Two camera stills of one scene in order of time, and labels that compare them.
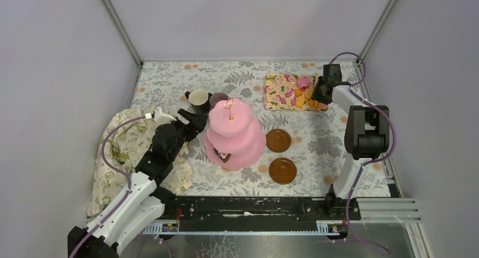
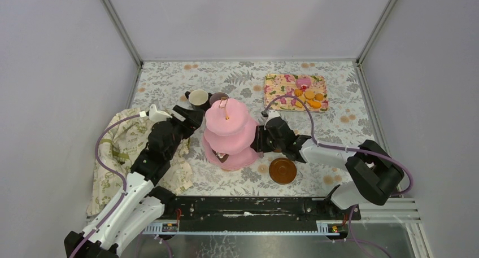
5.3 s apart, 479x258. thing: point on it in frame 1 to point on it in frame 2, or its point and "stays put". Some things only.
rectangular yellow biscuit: x=300 y=101 stays put
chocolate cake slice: x=223 y=156 stays put
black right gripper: x=316 y=96 to x=258 y=145
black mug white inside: x=199 y=100 stays put
